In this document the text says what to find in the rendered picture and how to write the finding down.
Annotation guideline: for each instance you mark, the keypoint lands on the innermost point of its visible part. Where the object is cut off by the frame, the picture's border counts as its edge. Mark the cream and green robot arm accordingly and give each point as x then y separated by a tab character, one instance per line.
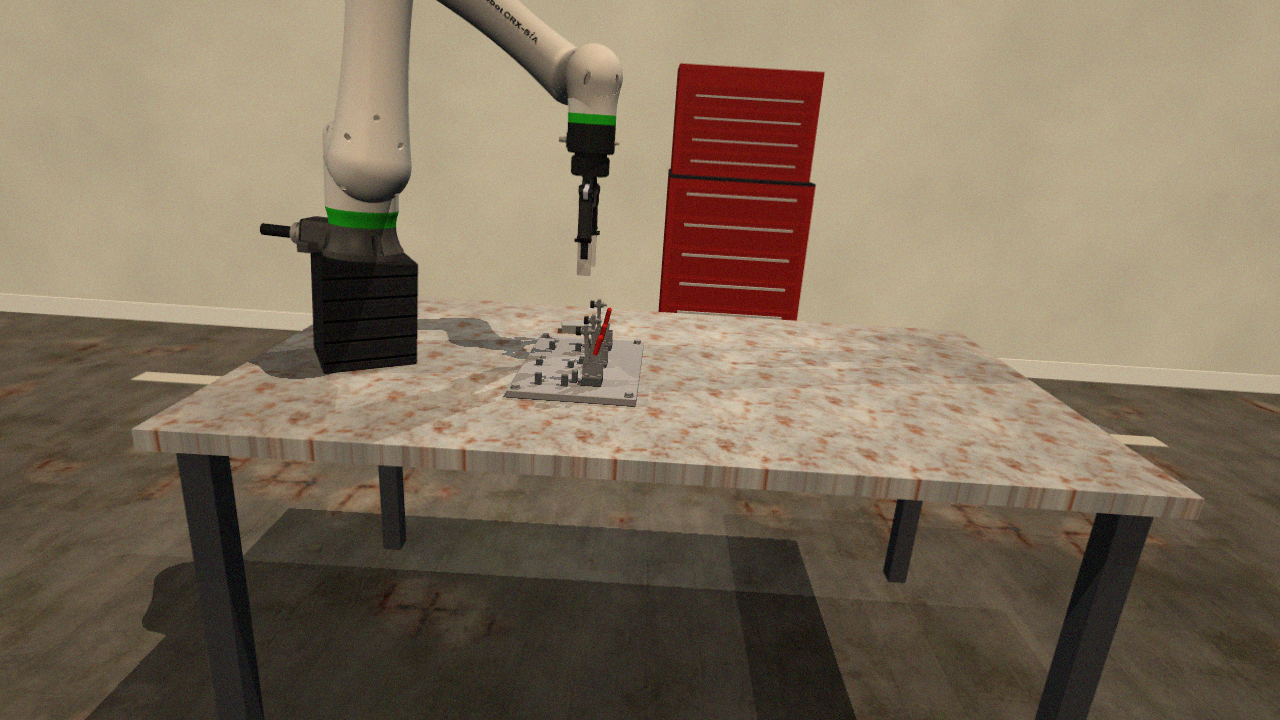
366	148

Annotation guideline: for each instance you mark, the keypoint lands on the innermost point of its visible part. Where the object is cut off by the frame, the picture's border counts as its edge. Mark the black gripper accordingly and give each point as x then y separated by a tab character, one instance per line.
588	168

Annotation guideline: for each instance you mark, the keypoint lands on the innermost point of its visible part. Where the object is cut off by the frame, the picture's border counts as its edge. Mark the toggle clamp with red handle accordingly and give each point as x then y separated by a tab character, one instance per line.
603	350

